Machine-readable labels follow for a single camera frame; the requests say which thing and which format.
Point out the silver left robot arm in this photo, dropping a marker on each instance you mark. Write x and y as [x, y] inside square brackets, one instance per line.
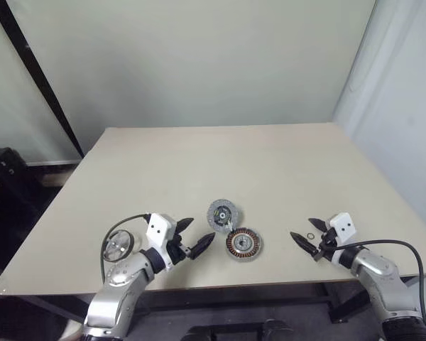
[120, 284]

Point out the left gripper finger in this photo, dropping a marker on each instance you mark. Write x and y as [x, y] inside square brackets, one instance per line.
[184, 225]
[203, 245]

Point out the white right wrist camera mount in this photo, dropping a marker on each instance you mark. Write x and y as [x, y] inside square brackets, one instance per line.
[344, 225]

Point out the silver round cap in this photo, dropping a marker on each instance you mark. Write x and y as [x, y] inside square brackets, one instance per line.
[118, 247]

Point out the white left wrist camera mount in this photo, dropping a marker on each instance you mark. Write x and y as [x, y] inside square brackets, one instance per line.
[158, 227]

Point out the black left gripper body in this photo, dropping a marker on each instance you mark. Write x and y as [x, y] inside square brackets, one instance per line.
[179, 250]

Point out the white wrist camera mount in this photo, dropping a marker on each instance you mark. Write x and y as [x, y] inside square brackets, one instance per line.
[344, 225]
[158, 227]

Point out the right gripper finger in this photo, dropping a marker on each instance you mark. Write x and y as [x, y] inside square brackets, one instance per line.
[305, 243]
[319, 224]

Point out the black bag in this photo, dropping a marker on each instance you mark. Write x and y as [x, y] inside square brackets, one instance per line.
[7, 177]

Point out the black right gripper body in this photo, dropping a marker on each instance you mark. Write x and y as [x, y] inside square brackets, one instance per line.
[329, 247]

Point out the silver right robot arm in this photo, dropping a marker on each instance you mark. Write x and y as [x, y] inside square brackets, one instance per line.
[376, 270]

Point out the copper wound stator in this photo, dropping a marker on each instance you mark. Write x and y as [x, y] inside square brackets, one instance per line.
[250, 245]

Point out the black table frame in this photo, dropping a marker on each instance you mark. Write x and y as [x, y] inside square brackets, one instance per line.
[337, 302]

